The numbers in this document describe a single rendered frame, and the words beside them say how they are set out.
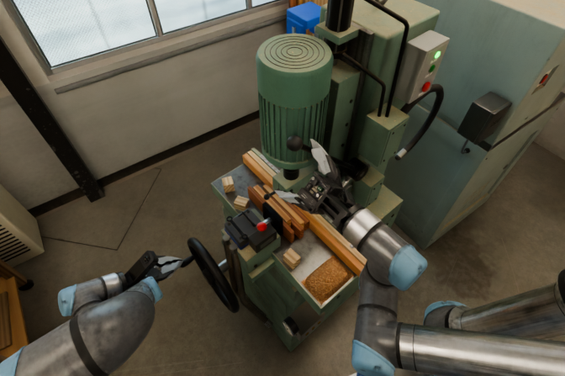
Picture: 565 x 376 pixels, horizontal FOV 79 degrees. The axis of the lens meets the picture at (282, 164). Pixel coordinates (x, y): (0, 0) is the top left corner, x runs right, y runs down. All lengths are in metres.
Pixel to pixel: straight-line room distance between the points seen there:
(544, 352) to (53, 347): 0.74
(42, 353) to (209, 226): 1.67
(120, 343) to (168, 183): 1.94
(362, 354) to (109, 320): 0.44
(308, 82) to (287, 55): 0.09
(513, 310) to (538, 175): 2.30
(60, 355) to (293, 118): 0.61
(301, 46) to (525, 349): 0.68
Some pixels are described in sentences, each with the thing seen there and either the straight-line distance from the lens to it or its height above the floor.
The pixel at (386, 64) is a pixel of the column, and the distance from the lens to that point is 0.91.
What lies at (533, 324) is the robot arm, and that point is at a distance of 0.84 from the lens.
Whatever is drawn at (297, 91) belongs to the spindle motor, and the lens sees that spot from 0.75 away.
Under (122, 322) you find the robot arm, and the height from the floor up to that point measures 1.30.
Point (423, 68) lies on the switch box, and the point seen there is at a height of 1.43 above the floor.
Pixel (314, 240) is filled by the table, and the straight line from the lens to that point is 1.16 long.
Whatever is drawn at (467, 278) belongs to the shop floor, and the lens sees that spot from 2.33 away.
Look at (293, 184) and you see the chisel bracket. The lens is 1.07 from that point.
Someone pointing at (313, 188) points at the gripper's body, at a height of 1.34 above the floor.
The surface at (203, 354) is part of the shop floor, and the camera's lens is 1.99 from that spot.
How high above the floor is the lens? 1.91
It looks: 49 degrees down
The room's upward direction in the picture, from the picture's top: straight up
